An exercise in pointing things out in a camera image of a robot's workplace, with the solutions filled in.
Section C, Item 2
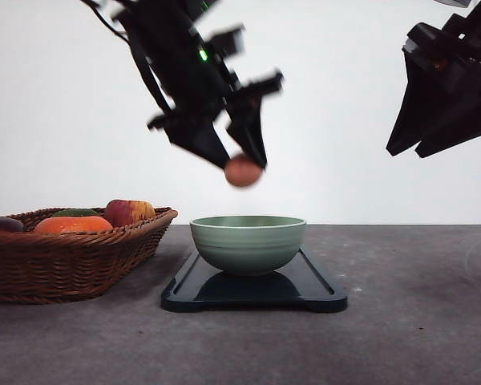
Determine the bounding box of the brown egg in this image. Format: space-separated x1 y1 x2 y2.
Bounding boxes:
224 155 262 187

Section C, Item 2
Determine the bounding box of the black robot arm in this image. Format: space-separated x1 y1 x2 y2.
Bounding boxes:
111 0 285 168

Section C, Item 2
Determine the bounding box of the brown wicker basket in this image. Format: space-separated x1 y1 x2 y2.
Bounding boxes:
0 207 178 304

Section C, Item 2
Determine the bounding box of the dark purple fruit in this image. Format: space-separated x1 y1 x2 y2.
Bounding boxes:
0 217 23 233

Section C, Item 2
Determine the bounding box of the green ceramic bowl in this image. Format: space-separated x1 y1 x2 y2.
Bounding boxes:
190 215 306 276

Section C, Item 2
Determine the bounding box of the dark green fruit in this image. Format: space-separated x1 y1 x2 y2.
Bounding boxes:
52 209 100 216

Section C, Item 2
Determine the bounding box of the orange tangerine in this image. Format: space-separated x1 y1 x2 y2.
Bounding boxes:
34 216 114 233

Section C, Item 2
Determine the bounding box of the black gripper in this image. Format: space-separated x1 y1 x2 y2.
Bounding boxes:
386 0 481 158
113 0 283 170

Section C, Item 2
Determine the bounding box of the red yellow apple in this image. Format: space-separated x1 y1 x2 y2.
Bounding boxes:
106 199 156 226

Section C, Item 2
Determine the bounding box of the dark rectangular tray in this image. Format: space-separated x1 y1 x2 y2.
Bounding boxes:
161 247 348 314

